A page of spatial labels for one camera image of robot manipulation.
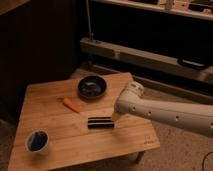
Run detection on metal pole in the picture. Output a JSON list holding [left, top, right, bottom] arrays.
[[86, 0, 93, 41]]

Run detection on black handle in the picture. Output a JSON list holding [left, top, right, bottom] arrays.
[[177, 59, 209, 70]]

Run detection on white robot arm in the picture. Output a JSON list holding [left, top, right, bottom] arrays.
[[112, 81, 213, 137]]

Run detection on long wooden bench case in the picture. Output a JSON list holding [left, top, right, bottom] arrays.
[[80, 37, 213, 85]]

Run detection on dark ceramic bowl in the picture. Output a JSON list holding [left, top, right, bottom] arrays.
[[78, 76, 107, 99]]

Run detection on black rectangular block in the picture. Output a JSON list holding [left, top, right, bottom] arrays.
[[87, 117, 114, 129]]

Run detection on orange carrot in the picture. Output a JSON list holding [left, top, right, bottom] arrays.
[[63, 98, 80, 113]]

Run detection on white cup with blue contents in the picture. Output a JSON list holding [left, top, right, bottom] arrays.
[[25, 130, 49, 155]]

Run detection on wooden table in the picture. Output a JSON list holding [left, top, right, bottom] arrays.
[[7, 73, 160, 171]]

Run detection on upper wooden shelf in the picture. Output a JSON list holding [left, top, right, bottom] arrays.
[[93, 0, 213, 21]]

